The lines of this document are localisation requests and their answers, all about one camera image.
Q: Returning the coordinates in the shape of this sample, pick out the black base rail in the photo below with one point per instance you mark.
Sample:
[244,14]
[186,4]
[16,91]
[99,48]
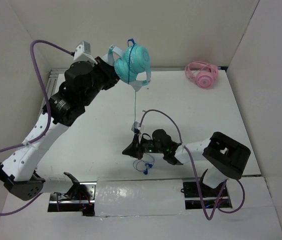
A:
[84,200]

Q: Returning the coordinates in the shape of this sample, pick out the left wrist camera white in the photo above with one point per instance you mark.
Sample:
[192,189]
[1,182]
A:
[83,52]

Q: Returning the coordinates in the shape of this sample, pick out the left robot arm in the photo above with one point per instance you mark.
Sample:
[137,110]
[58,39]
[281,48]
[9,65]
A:
[82,82]

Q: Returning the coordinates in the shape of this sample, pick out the white foil cover plate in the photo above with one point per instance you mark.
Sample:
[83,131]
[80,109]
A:
[139,198]

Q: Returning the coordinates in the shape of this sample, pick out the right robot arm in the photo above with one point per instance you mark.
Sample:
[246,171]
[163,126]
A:
[228,157]

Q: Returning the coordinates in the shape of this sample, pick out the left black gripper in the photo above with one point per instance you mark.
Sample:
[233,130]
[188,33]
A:
[108,71]

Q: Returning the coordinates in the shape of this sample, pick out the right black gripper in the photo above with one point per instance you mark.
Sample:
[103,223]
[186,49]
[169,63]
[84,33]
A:
[134,149]

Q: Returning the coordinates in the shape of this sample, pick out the pink headphones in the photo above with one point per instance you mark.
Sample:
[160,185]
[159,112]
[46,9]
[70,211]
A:
[203,74]

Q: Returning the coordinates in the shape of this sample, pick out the teal cat-ear headphones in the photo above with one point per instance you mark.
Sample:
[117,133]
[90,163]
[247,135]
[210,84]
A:
[132,66]

